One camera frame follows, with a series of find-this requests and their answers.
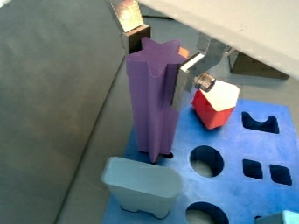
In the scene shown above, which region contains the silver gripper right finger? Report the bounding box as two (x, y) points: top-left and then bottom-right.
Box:
(172, 33), (228, 110)

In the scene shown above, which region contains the blue shape-sorting board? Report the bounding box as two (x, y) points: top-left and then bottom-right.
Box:
(100, 100), (299, 224)

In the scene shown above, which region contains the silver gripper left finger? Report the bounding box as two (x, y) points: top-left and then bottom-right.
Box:
(109, 0), (150, 54)

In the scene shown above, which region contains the light blue rectangular peg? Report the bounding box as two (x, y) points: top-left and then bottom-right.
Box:
(255, 210), (299, 224)

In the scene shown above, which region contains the purple star-shaped peg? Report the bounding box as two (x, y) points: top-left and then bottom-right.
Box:
(125, 38), (185, 163)

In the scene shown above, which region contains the tall blue rounded peg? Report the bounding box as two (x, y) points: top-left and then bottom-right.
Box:
(101, 157), (182, 219)

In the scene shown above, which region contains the red pentagon peg white top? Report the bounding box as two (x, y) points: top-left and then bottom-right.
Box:
(191, 80), (239, 130)

